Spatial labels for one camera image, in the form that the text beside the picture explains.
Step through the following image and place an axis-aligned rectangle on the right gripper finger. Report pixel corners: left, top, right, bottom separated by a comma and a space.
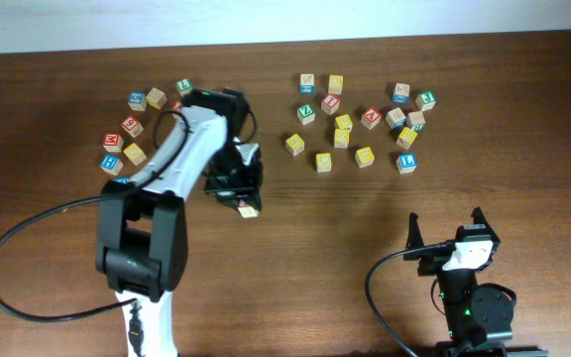
403, 212, 424, 261
471, 207, 489, 228

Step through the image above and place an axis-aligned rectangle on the red i block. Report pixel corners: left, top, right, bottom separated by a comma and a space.
321, 93, 341, 115
237, 200, 259, 218

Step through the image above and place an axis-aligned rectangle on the yellow C block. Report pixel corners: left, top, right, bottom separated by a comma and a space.
315, 153, 332, 173

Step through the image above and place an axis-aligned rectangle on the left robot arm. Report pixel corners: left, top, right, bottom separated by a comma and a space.
95, 88, 263, 356

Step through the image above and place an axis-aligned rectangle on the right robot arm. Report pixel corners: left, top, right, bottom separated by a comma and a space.
405, 207, 549, 357

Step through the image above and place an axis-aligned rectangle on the yellow block centre left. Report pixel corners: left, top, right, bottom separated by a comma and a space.
285, 134, 305, 157

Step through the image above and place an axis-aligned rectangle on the blue L block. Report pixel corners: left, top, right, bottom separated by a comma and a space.
397, 153, 417, 175

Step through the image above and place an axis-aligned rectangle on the red A block left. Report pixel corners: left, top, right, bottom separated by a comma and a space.
171, 100, 182, 111

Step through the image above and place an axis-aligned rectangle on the red a block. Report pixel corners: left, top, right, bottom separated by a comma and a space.
171, 100, 182, 111
361, 108, 382, 130

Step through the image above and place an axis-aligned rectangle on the green Z block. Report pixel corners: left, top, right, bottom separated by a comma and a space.
296, 104, 315, 125

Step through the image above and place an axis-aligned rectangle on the yellow block far left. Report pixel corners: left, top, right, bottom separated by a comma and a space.
123, 143, 147, 166

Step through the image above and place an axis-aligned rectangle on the green L block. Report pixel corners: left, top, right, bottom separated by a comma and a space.
175, 78, 193, 97

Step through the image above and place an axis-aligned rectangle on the yellow block centre lower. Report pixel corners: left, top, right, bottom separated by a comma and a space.
334, 129, 350, 149

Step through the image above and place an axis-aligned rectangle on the plain wooden block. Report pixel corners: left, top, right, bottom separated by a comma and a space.
146, 87, 168, 110

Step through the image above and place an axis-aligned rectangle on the red 6 block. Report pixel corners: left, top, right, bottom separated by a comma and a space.
121, 115, 144, 138

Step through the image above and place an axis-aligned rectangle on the yellow block centre upper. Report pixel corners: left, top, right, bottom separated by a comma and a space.
334, 114, 353, 132

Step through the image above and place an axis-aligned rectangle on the green sided wooden block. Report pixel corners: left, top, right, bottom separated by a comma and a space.
406, 111, 425, 131

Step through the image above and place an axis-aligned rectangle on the blue H block upper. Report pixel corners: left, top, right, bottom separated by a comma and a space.
99, 154, 124, 176

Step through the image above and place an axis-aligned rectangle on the blue 5 block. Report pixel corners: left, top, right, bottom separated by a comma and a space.
128, 91, 148, 112

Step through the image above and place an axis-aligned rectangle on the blue picture block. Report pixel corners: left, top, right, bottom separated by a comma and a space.
393, 82, 410, 104
299, 73, 315, 94

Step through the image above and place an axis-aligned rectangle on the red M block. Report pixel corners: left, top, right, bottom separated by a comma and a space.
102, 133, 124, 153

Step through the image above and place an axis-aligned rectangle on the blue sided wooden block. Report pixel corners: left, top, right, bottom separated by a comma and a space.
386, 107, 406, 130

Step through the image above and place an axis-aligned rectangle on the green J block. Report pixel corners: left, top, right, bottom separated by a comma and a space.
415, 90, 436, 111

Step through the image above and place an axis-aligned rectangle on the red A block right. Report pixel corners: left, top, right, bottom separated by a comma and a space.
361, 108, 382, 130

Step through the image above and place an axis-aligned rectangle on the yellow block top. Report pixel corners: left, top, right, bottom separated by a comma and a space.
328, 74, 344, 95

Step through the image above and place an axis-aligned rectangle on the blue picture block right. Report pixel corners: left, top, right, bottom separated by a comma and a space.
393, 82, 410, 104

